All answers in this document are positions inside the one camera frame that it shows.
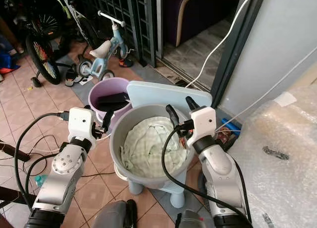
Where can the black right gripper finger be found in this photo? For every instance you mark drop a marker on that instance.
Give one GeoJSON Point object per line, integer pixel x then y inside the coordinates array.
{"type": "Point", "coordinates": [173, 116]}
{"type": "Point", "coordinates": [191, 104]}

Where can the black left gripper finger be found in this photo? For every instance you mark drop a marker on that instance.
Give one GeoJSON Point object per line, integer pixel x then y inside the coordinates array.
{"type": "Point", "coordinates": [107, 120]}

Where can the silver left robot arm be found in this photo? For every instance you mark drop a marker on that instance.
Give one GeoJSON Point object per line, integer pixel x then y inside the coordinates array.
{"type": "Point", "coordinates": [59, 181]}

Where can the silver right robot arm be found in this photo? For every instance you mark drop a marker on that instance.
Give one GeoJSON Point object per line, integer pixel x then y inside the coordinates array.
{"type": "Point", "coordinates": [220, 173]}

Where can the black flat object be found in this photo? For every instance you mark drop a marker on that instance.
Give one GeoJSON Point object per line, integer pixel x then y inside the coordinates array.
{"type": "Point", "coordinates": [113, 100]}

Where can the purple plastic bucket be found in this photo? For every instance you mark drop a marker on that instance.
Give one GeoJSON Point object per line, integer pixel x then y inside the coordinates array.
{"type": "Point", "coordinates": [104, 86]}

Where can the green white checked cloth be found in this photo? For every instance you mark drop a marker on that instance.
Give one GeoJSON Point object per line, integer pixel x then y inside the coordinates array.
{"type": "Point", "coordinates": [151, 148]}

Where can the small blue object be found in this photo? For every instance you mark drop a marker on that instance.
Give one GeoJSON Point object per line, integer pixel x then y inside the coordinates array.
{"type": "Point", "coordinates": [230, 125]}

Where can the grey round washer tub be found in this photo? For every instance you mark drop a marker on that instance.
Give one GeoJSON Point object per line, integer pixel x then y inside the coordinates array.
{"type": "Point", "coordinates": [153, 182]}

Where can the black children's bicycle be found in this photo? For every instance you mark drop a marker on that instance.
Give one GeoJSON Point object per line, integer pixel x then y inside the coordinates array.
{"type": "Point", "coordinates": [52, 72]}

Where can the light blue balance bike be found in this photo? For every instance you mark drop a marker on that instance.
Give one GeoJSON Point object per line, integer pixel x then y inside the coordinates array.
{"type": "Point", "coordinates": [116, 44]}

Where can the green plastic bottle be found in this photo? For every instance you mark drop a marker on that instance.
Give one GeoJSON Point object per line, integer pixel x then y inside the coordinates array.
{"type": "Point", "coordinates": [40, 180]}

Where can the grey left robot leg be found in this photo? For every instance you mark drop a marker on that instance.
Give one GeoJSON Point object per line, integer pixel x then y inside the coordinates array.
{"type": "Point", "coordinates": [111, 215]}

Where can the grey robot leg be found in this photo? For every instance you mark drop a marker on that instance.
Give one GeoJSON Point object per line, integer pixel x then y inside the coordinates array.
{"type": "Point", "coordinates": [192, 219]}
{"type": "Point", "coordinates": [111, 215]}

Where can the dark metal grille gate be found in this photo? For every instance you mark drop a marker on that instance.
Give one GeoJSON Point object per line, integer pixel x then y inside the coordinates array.
{"type": "Point", "coordinates": [146, 25]}

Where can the grey right robot leg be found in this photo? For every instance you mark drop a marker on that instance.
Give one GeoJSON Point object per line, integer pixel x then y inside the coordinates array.
{"type": "Point", "coordinates": [192, 219]}

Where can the white paper label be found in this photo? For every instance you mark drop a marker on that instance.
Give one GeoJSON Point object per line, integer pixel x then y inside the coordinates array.
{"type": "Point", "coordinates": [285, 99]}

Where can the dark chair with beige trim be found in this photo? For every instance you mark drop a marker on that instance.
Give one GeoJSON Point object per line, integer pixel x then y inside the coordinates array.
{"type": "Point", "coordinates": [213, 5]}

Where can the clear bubble wrap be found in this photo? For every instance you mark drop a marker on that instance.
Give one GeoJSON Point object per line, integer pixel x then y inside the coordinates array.
{"type": "Point", "coordinates": [277, 178]}

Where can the blue plastic toy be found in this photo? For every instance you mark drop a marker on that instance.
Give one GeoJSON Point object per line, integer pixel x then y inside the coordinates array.
{"type": "Point", "coordinates": [7, 62]}

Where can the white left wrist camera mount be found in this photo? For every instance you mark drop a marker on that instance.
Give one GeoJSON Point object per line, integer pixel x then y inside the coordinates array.
{"type": "Point", "coordinates": [81, 124]}

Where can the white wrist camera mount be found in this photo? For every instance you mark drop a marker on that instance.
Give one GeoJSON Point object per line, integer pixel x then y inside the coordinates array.
{"type": "Point", "coordinates": [203, 121]}
{"type": "Point", "coordinates": [81, 124]}

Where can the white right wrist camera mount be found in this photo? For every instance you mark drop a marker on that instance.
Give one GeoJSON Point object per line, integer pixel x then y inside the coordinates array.
{"type": "Point", "coordinates": [203, 121]}

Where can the dark door frame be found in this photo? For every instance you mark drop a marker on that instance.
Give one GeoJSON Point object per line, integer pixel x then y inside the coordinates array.
{"type": "Point", "coordinates": [237, 49]}

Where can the dark wooden furniture frame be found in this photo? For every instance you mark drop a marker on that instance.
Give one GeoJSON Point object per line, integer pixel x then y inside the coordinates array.
{"type": "Point", "coordinates": [15, 193]}

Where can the white bicycle frame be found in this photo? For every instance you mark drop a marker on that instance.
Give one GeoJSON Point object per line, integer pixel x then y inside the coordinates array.
{"type": "Point", "coordinates": [74, 12]}

